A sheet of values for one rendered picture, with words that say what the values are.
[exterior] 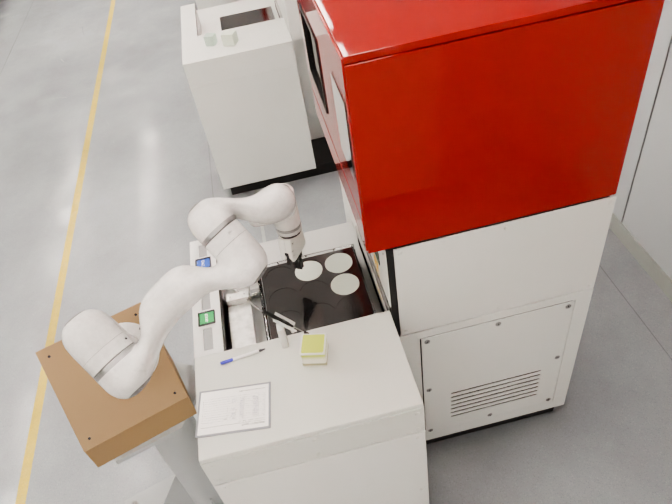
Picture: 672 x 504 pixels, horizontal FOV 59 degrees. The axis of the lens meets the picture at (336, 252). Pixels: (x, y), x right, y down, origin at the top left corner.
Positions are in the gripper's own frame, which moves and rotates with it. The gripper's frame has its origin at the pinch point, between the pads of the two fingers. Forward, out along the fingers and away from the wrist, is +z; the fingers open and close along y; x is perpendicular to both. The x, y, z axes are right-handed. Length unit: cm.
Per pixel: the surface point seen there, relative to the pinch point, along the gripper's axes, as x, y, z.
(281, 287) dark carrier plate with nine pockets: -6.7, 3.8, 10.1
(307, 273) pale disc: -0.4, -4.7, 10.1
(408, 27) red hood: 41, -5, -81
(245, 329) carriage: -11.6, 22.8, 12.0
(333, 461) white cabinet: 31, 53, 22
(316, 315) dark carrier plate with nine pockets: 10.2, 12.0, 10.2
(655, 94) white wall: 108, -150, 14
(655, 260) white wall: 125, -124, 91
